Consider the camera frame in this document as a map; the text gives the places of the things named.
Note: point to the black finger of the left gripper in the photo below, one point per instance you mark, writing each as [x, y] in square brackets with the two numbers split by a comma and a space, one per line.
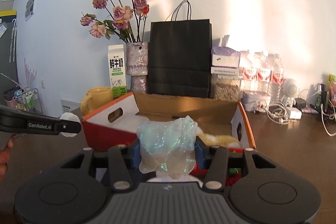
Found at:
[22, 122]

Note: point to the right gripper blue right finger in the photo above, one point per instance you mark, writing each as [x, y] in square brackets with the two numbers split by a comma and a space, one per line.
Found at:
[202, 154]

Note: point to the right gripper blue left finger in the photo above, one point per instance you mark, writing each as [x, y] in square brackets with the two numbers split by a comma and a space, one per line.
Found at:
[132, 157]

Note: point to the iridescent clear plastic bag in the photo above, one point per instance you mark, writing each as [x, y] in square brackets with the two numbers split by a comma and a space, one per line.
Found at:
[168, 148]

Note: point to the white round cap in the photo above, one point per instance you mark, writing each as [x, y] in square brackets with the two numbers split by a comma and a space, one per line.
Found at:
[71, 125]

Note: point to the person's left hand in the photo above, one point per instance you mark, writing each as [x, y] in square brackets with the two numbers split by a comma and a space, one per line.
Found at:
[5, 155]

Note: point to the orange plush toy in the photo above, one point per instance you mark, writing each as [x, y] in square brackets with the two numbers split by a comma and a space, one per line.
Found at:
[221, 140]

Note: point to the red cardboard box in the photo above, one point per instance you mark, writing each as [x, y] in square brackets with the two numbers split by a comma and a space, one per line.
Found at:
[117, 122]

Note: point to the yellow ceramic mug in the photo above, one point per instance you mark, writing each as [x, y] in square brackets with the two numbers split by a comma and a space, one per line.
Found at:
[95, 98]

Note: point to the clear jar of seeds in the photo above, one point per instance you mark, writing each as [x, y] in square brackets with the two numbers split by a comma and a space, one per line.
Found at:
[226, 89]

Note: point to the round white tin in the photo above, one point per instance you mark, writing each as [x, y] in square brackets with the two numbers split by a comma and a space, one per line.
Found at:
[254, 101]

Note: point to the white flat box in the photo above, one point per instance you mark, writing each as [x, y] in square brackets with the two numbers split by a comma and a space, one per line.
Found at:
[225, 72]

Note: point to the white green milk carton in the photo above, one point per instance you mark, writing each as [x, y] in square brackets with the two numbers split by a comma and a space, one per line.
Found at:
[117, 72]

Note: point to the pack of water bottles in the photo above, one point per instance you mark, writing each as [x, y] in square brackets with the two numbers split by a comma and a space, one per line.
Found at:
[262, 72]

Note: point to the purple tissue pack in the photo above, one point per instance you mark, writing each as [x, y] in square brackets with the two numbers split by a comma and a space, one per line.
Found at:
[223, 56]

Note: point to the purple textured vase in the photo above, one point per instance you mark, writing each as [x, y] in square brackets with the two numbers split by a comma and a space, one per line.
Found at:
[137, 65]

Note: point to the black paper shopping bag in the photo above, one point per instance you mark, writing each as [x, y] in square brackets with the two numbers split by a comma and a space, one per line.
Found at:
[180, 55]

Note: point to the small white fan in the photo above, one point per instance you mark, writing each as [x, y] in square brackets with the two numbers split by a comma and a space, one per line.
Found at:
[289, 92]

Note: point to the dark bottle on table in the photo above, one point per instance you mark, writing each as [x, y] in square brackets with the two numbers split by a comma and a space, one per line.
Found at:
[322, 98]

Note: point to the colourful snack packet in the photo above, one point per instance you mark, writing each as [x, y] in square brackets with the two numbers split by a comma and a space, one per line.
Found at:
[332, 89]

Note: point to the wire rack with items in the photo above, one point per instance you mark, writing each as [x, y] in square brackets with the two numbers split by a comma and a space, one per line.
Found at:
[23, 99]

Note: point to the white leaflet by wall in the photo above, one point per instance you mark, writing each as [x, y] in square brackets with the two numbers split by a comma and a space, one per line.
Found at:
[69, 106]

